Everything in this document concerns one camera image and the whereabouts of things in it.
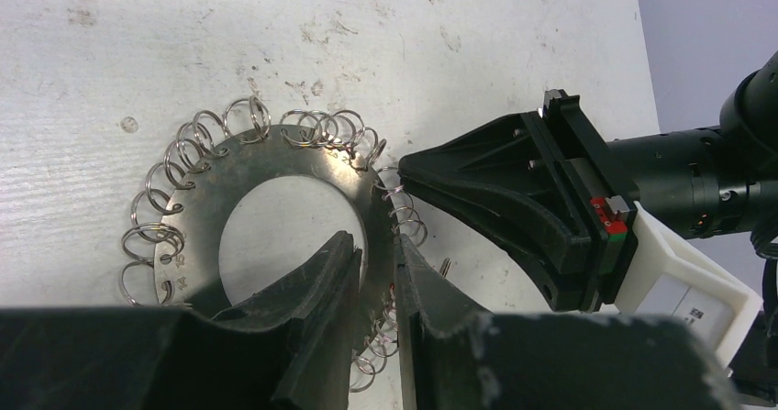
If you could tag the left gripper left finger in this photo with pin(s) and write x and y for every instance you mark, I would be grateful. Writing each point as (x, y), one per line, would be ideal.
(287, 347)

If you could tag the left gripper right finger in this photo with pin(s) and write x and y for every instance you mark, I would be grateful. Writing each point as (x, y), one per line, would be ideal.
(456, 354)

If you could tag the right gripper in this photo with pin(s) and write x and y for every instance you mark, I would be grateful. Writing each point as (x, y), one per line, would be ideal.
(499, 180)

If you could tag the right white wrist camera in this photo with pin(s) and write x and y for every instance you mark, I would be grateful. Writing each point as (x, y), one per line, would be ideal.
(669, 277)

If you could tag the metal key organizer disc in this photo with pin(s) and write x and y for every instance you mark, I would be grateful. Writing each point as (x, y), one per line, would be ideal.
(238, 195)

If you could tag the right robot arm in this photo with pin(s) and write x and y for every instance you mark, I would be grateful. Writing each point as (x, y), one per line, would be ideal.
(707, 181)

